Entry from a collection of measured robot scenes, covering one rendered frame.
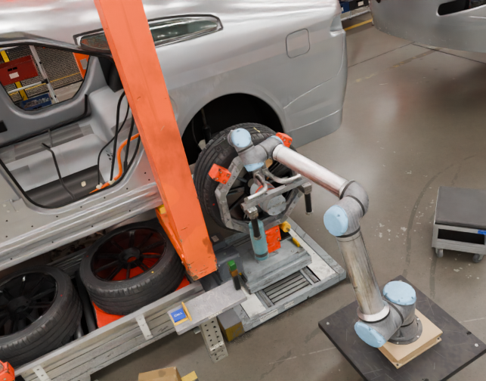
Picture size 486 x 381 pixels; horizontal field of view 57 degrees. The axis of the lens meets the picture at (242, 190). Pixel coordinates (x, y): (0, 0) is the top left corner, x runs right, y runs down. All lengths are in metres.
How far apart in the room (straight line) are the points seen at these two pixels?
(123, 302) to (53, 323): 0.41
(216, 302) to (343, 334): 0.72
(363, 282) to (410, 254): 1.38
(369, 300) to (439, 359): 0.55
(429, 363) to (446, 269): 0.99
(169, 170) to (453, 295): 1.97
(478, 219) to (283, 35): 1.70
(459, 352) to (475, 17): 2.85
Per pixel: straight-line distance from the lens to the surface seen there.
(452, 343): 2.58
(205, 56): 2.65
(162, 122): 2.08
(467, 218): 3.22
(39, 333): 2.88
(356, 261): 1.99
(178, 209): 2.31
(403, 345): 2.45
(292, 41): 2.90
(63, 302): 2.93
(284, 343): 2.91
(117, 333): 2.83
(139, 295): 2.83
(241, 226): 2.64
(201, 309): 2.59
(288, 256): 3.07
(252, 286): 3.02
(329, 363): 2.82
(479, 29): 4.46
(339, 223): 1.87
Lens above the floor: 2.37
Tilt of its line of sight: 35 degrees down
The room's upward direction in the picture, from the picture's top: 12 degrees counter-clockwise
